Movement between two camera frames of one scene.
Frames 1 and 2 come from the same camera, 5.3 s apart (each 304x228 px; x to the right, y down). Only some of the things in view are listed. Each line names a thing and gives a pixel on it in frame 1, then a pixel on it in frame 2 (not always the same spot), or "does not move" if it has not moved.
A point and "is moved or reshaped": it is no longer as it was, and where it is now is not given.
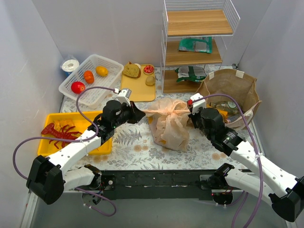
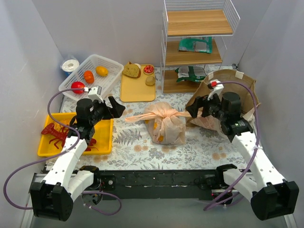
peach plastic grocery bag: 168,120 is moved or reshaped
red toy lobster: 50,131 does not move
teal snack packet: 203,44 does not move
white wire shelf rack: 192,41 does not move
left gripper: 131,112 to 109,109
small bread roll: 150,80 does not move
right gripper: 194,117 to 200,107
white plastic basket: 96,71 does not move
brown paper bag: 241,86 does not move
